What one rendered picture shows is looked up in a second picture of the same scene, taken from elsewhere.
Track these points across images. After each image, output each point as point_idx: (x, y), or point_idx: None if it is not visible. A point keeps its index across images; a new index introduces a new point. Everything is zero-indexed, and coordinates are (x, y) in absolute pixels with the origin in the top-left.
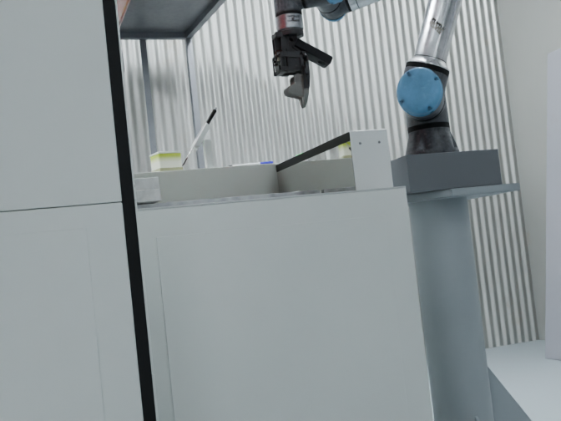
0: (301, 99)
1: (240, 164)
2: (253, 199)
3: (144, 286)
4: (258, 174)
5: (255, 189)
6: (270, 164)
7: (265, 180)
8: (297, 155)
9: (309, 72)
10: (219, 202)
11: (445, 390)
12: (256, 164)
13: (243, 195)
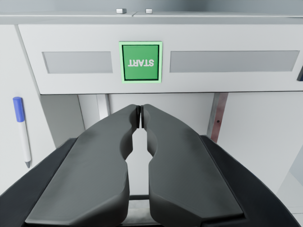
0: (135, 128)
1: (28, 151)
2: (298, 152)
3: (291, 174)
4: (56, 119)
5: (66, 114)
6: (42, 106)
7: (57, 105)
8: (169, 93)
9: (288, 214)
10: (288, 169)
11: None
12: (25, 126)
13: (73, 124)
